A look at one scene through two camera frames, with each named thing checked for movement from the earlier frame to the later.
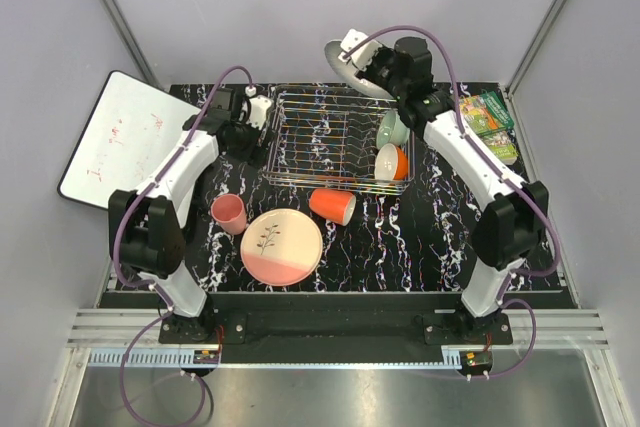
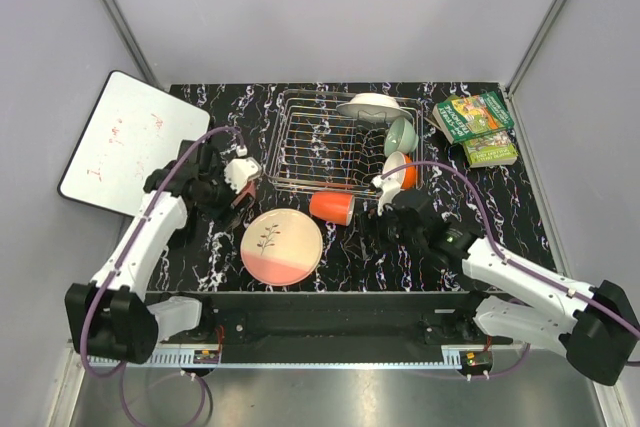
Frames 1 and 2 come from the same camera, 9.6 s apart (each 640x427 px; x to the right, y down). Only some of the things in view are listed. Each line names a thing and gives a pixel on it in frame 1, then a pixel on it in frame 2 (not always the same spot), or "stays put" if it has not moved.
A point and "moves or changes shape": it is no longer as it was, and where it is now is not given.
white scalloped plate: (332, 51) to (375, 107)
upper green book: (485, 113) stays put
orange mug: (332, 204) stays put
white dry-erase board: (130, 126) stays put
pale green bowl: (392, 130) moves or changes shape
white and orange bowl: (391, 162) moves or changes shape
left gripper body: (247, 136) to (218, 196)
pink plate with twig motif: (281, 247) stays put
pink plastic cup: (229, 210) to (250, 188)
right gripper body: (379, 73) to (389, 232)
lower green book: (504, 146) stays put
